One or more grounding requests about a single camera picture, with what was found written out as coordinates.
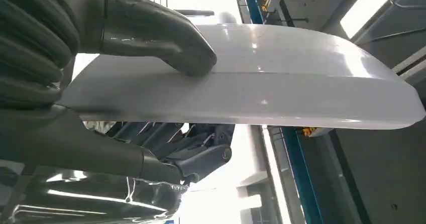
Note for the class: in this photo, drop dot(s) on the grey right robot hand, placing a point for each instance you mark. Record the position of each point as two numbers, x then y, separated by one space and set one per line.
83 156

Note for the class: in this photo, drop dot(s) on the ribbed grey right robot arm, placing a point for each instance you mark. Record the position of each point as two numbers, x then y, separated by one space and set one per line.
30 49

